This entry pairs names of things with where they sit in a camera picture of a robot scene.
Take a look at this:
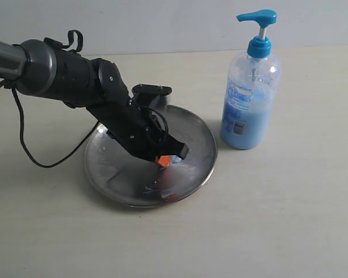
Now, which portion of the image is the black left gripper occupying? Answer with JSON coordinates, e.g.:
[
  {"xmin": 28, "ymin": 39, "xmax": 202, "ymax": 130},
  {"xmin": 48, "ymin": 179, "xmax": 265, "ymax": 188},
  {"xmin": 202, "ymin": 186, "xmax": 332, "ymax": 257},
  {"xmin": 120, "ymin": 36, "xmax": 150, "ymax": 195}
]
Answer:
[{"xmin": 86, "ymin": 101, "xmax": 190, "ymax": 168}]

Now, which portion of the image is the round steel plate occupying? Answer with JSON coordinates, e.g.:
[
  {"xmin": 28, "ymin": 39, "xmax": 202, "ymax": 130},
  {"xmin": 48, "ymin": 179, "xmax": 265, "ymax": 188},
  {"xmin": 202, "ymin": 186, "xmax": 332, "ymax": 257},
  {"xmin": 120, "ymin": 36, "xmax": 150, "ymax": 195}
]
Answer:
[{"xmin": 84, "ymin": 105, "xmax": 218, "ymax": 208}]

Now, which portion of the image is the blue soap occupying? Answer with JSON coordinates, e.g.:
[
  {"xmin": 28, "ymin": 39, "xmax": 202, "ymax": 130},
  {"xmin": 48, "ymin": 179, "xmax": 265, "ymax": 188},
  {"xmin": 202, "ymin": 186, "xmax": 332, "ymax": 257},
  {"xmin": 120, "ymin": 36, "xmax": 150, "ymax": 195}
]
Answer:
[{"xmin": 170, "ymin": 147, "xmax": 191, "ymax": 164}]

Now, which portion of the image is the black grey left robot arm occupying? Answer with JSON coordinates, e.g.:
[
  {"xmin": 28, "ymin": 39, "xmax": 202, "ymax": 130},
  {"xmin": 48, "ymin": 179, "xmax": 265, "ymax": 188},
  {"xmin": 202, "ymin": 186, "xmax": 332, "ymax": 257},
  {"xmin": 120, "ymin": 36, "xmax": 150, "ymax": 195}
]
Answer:
[{"xmin": 0, "ymin": 30, "xmax": 189, "ymax": 163}]

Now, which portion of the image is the blue pump soap bottle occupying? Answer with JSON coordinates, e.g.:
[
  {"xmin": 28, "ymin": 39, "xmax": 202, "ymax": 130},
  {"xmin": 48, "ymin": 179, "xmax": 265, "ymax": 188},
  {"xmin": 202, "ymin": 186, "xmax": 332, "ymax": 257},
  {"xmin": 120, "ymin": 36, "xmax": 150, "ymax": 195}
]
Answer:
[{"xmin": 220, "ymin": 9, "xmax": 282, "ymax": 150}]

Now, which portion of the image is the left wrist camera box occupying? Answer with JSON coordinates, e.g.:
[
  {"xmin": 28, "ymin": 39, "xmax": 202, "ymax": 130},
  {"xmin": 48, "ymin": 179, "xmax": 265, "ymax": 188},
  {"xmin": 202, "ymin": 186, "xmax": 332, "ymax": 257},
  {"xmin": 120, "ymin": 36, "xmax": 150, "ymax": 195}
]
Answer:
[{"xmin": 132, "ymin": 84, "xmax": 173, "ymax": 110}]

